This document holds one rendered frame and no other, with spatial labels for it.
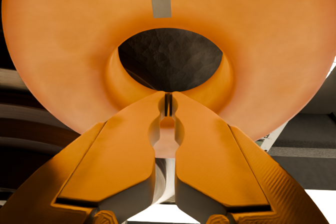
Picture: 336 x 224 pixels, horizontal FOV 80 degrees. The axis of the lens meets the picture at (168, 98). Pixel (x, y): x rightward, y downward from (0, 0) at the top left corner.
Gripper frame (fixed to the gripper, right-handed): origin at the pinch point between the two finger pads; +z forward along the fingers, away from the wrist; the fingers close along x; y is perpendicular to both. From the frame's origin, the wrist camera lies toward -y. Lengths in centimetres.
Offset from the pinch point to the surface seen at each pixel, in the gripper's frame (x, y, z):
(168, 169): -0.2, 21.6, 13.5
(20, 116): -17.2, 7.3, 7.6
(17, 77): -16.3, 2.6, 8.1
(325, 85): 606, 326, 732
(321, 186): 512, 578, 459
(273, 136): 25.3, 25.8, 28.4
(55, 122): -13.5, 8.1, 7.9
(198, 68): 5.0, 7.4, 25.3
